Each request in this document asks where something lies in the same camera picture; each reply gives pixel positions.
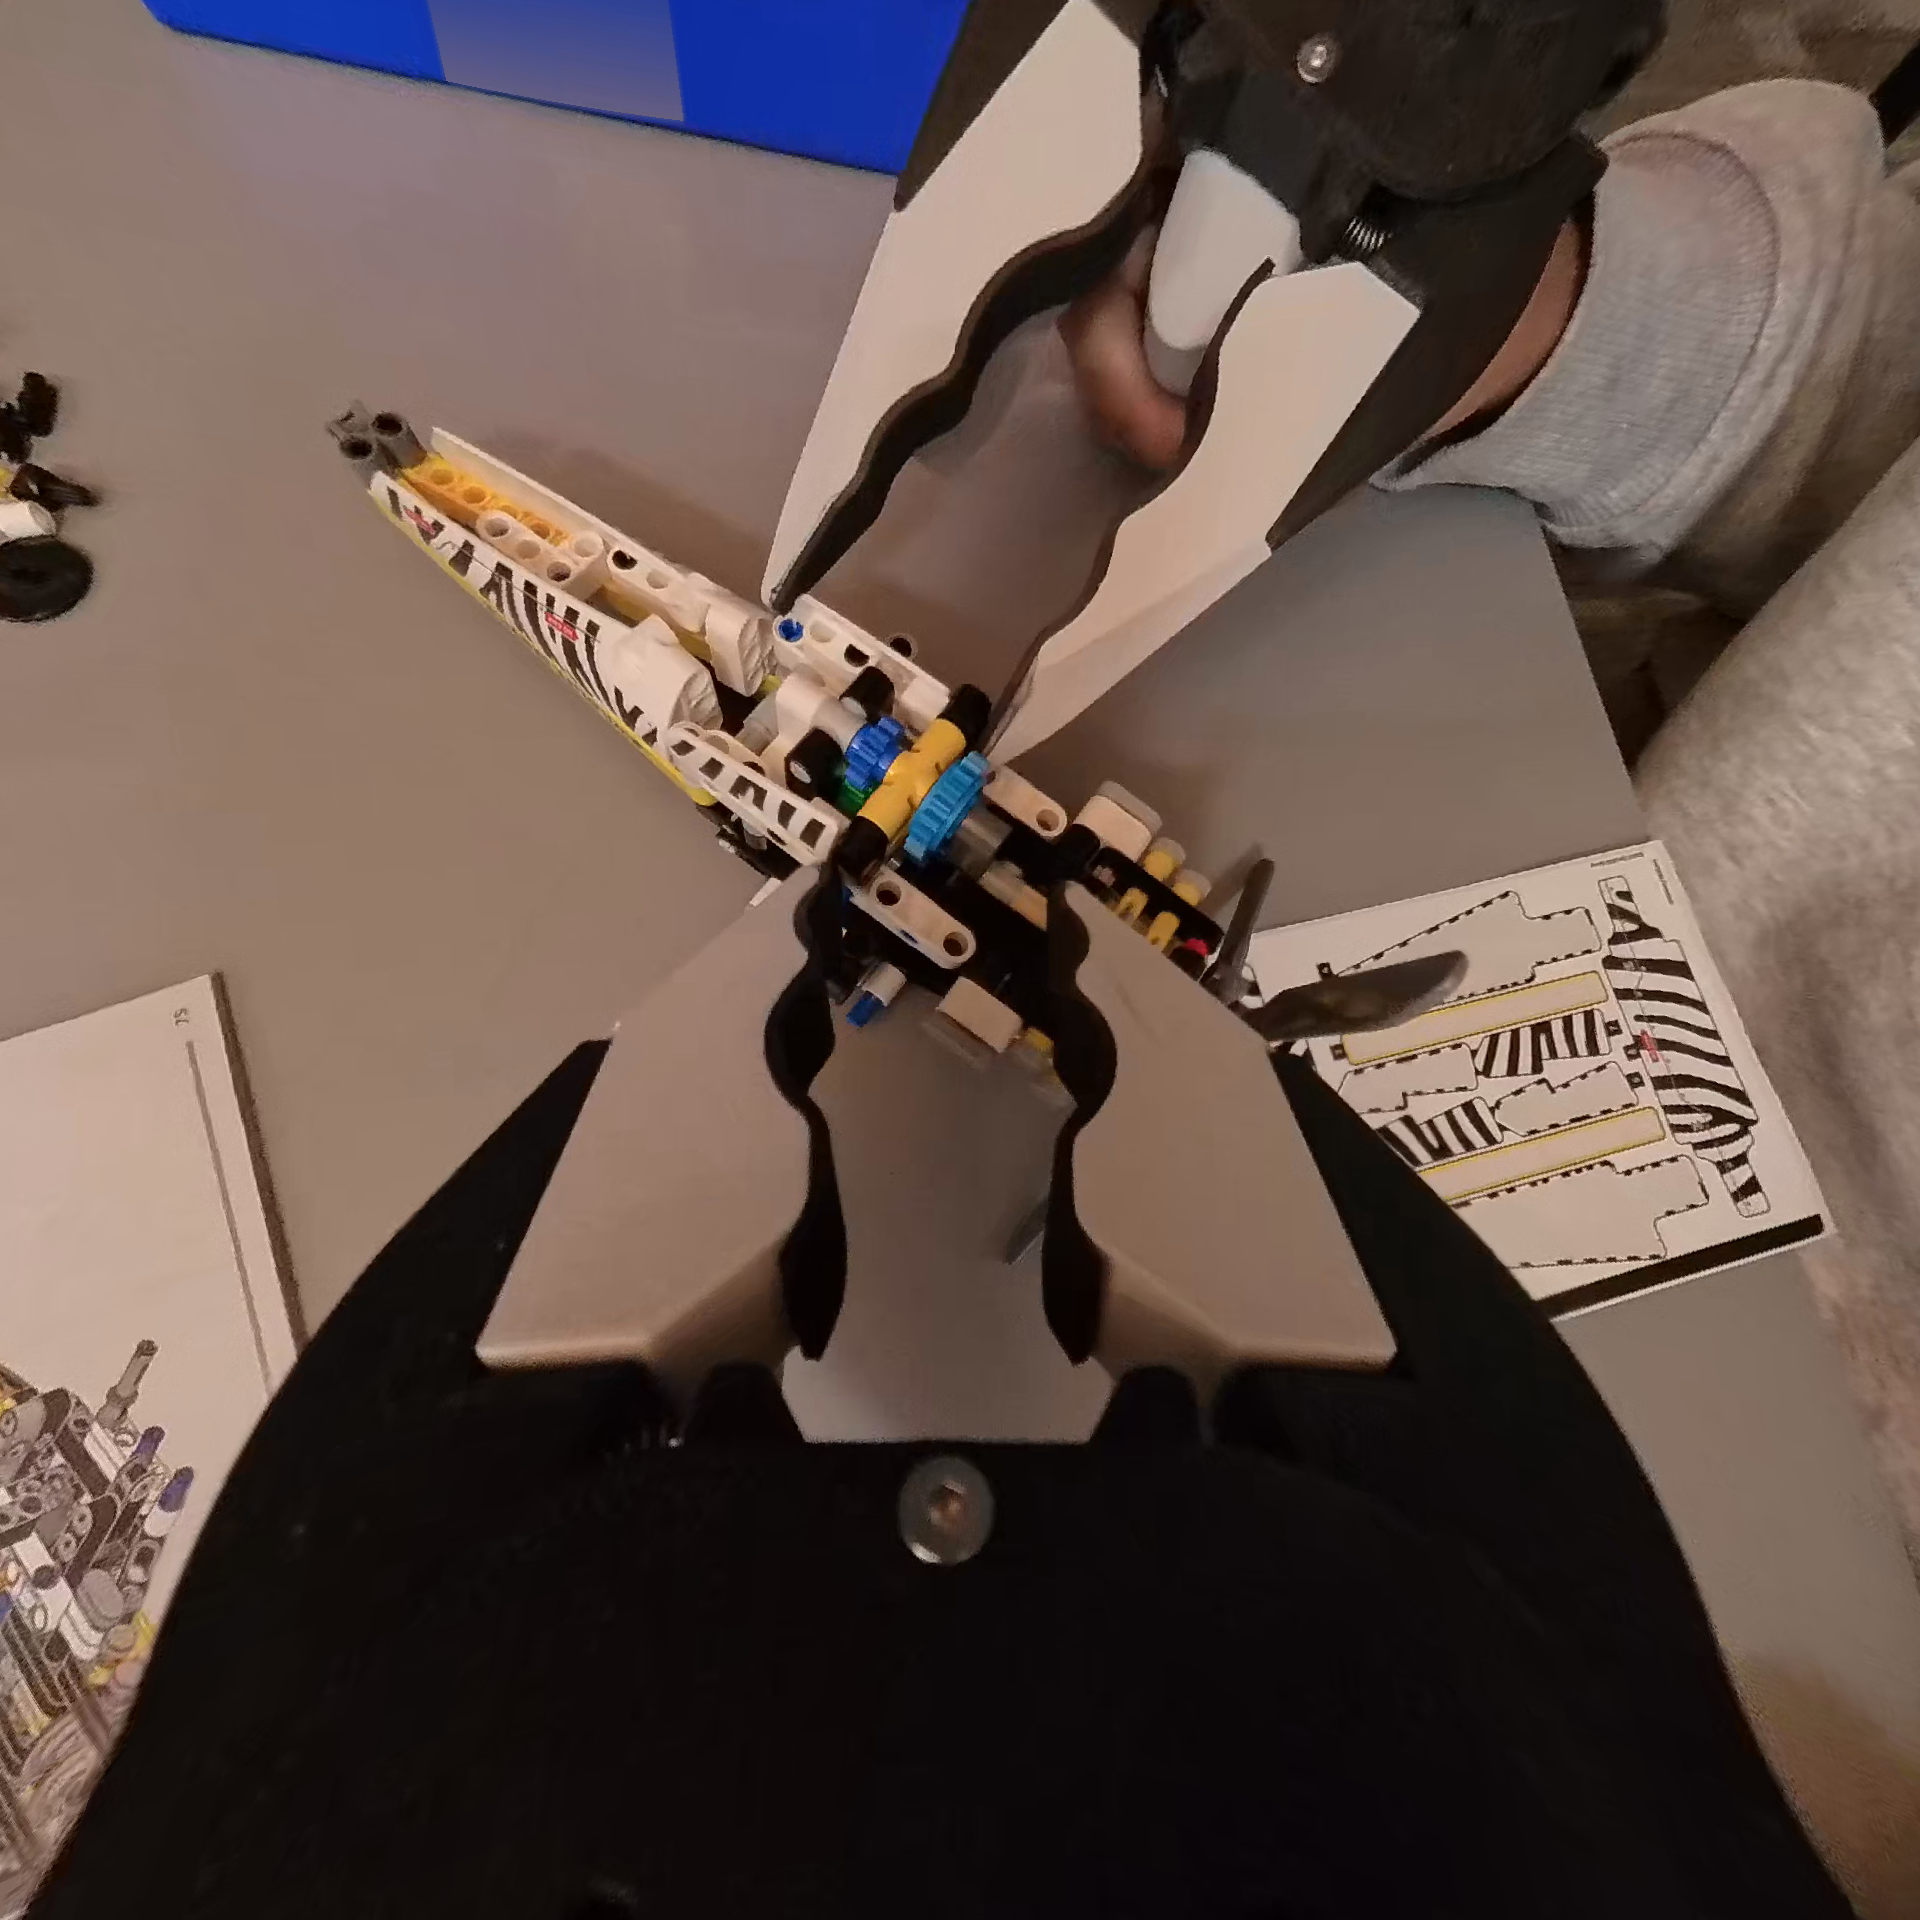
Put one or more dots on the zebra striped lego plane model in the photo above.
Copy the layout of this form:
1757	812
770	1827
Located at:
599	629

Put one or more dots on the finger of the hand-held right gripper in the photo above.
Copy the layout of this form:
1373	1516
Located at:
1277	422
944	226

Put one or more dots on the person's right hand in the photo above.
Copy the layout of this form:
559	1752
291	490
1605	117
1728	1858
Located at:
1126	389

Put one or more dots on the person's grey clothing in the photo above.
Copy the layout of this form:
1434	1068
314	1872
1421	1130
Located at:
1800	902

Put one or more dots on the black lego tire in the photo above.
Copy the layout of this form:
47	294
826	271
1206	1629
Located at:
34	587

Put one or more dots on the blue box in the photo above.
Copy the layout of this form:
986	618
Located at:
376	61

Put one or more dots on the lego instruction booklet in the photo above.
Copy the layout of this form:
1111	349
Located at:
107	1200

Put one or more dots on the zebra striped sticker sheet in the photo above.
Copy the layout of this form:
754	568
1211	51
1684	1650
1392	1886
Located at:
1575	1080

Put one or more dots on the loose small lego pieces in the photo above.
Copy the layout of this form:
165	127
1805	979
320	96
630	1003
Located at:
31	487

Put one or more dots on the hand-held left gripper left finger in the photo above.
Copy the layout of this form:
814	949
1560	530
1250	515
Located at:
661	1200

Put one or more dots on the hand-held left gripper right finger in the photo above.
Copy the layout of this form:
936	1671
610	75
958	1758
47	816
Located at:
1215	1200

